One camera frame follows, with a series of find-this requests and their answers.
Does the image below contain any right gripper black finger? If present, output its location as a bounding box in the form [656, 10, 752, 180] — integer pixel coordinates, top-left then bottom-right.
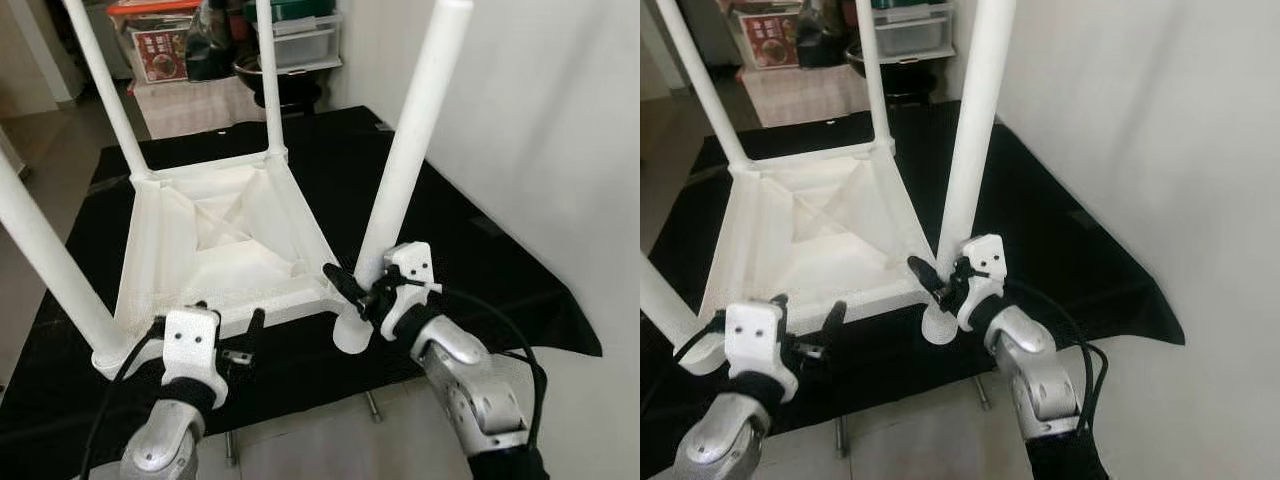
[321, 261, 372, 310]
[906, 254, 952, 302]

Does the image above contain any white plastic table top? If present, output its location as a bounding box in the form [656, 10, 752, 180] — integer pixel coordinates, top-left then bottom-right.
[95, 148, 379, 383]
[685, 140, 963, 377]

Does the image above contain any black tablecloth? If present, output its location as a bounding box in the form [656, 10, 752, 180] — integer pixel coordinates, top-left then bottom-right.
[0, 104, 605, 473]
[640, 98, 1187, 480]

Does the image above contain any black round basin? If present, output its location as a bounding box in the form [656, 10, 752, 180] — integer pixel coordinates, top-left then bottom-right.
[845, 45, 942, 103]
[234, 55, 327, 113]

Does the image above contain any grey plastic container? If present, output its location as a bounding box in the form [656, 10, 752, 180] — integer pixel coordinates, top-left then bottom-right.
[255, 14, 344, 72]
[874, 9, 957, 60]

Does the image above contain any red printed box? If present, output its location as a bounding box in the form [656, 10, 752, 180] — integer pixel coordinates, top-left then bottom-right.
[732, 0, 802, 72]
[108, 0, 202, 87]

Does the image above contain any black plastic bag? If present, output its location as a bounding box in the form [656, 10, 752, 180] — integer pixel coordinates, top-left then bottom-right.
[794, 0, 852, 70]
[187, 0, 247, 82]

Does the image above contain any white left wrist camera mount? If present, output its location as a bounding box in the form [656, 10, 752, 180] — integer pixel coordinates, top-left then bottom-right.
[160, 306, 230, 411]
[721, 299, 800, 405]

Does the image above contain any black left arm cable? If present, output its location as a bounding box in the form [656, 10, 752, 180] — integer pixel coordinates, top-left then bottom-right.
[80, 317, 167, 480]
[640, 314, 730, 403]

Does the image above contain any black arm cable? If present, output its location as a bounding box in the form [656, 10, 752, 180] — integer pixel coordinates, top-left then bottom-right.
[80, 317, 167, 480]
[395, 279, 550, 453]
[975, 274, 1110, 443]
[640, 314, 730, 403]

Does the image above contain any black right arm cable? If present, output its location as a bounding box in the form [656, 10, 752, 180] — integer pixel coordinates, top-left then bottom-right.
[395, 279, 550, 453]
[975, 274, 1110, 443]

